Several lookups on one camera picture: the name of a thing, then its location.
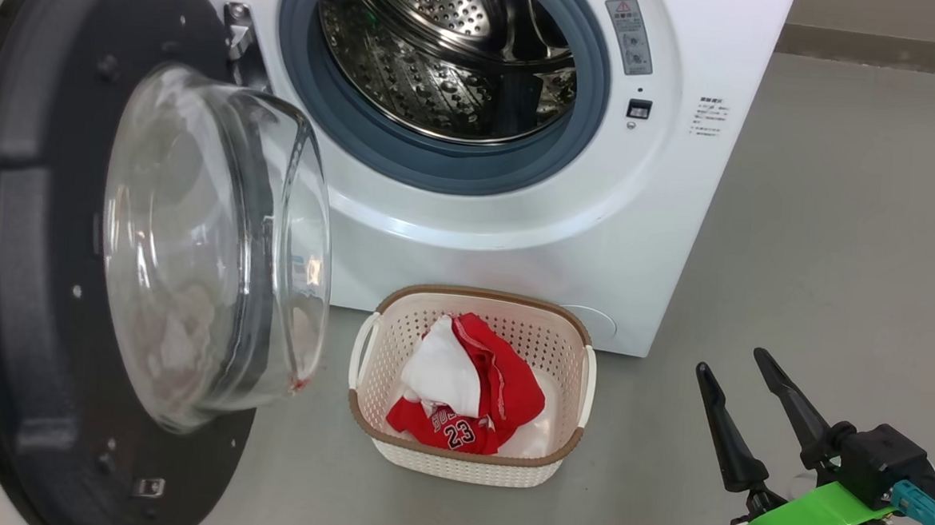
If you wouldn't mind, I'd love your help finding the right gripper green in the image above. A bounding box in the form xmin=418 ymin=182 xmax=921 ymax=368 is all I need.
xmin=686 ymin=344 xmax=904 ymax=525

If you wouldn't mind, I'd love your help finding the red basketball jersey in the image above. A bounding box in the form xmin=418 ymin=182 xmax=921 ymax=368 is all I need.
xmin=384 ymin=308 xmax=552 ymax=459

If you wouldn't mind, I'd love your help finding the white garment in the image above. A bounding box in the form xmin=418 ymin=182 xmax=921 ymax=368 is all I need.
xmin=396 ymin=313 xmax=561 ymax=460

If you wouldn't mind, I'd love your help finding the black washing machine glass door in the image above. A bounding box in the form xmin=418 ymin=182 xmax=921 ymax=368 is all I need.
xmin=0 ymin=0 xmax=348 ymax=525

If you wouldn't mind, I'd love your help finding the white front-load washing machine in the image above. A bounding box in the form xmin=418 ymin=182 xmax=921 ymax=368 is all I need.
xmin=136 ymin=0 xmax=797 ymax=366

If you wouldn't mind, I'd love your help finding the cream perforated laundry basket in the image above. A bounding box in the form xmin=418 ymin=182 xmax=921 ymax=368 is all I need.
xmin=343 ymin=280 xmax=601 ymax=492

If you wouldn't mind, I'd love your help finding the dark skirting board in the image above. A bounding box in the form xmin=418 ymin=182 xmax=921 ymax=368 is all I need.
xmin=774 ymin=21 xmax=935 ymax=79

